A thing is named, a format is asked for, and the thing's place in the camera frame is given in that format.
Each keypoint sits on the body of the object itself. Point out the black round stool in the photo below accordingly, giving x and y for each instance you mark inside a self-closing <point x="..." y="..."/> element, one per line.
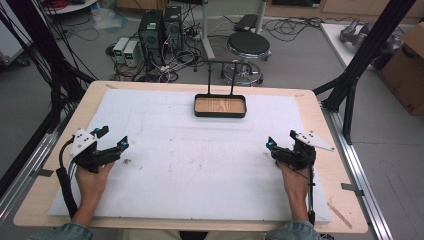
<point x="248" y="45"/>

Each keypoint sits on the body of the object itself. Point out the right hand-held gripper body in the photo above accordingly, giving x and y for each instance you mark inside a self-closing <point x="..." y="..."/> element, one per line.
<point x="300" y="154"/>

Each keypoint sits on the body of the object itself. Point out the denim left sleeve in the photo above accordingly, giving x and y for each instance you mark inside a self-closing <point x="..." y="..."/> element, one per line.
<point x="63" y="232"/>

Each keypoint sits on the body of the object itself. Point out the white power supply unit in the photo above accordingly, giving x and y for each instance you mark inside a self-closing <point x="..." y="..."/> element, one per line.
<point x="131" y="53"/>
<point x="120" y="49"/>

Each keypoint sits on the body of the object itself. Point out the white board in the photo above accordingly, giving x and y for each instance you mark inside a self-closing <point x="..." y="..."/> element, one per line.
<point x="335" y="41"/>

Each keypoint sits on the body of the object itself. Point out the person's right hand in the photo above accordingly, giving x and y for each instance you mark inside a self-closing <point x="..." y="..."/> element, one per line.
<point x="294" y="183"/>

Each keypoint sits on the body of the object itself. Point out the black metal frame stand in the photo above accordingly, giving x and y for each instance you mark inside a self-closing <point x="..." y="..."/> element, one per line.
<point x="360" y="63"/>

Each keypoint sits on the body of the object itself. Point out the white foam mat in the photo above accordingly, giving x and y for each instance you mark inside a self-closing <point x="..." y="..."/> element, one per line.
<point x="200" y="173"/>

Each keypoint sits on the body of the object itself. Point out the grey desk leg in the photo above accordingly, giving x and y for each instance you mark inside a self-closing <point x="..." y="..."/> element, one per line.
<point x="261" y="15"/>
<point x="206" y="31"/>

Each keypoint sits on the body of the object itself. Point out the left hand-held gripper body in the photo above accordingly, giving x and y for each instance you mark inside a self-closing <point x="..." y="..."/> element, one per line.
<point x="85" y="146"/>

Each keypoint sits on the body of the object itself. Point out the person's lap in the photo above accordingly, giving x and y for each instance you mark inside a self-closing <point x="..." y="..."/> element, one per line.
<point x="193" y="235"/>

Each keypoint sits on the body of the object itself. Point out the denim right sleeve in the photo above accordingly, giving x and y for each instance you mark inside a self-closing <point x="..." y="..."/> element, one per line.
<point x="293" y="230"/>

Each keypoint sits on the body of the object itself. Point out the denim sleeve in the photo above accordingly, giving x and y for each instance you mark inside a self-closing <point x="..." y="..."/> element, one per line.
<point x="293" y="230"/>
<point x="63" y="232"/>

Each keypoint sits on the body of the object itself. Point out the thin wooden stick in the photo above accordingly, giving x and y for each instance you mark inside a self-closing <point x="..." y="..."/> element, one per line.
<point x="340" y="216"/>

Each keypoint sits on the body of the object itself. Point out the flat black box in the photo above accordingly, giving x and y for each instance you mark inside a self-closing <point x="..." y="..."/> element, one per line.
<point x="246" y="22"/>

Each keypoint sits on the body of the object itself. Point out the black stand with wooden tray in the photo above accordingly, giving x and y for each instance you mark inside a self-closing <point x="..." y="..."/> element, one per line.
<point x="220" y="106"/>

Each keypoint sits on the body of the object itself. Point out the clear plastic bag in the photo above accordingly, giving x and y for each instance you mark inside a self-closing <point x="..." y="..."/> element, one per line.
<point x="107" y="18"/>

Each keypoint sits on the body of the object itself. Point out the black computer tower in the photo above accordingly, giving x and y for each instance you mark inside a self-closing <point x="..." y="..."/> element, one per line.
<point x="173" y="26"/>
<point x="150" y="31"/>

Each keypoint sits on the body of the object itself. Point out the grey tape piece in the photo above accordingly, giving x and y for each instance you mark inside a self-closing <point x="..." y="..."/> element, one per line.
<point x="352" y="189"/>
<point x="44" y="172"/>

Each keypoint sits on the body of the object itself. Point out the aluminium rail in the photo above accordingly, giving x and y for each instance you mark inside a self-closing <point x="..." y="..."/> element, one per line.
<point x="360" y="173"/>
<point x="26" y="173"/>

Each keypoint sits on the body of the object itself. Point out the round white table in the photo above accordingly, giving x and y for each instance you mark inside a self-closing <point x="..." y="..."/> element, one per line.
<point x="71" y="6"/>

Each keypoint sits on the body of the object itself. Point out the brown cardboard box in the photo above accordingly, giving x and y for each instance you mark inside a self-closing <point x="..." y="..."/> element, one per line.
<point x="405" y="73"/>

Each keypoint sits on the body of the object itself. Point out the person's left hand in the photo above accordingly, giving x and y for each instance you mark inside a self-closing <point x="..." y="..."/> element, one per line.
<point x="91" y="181"/>

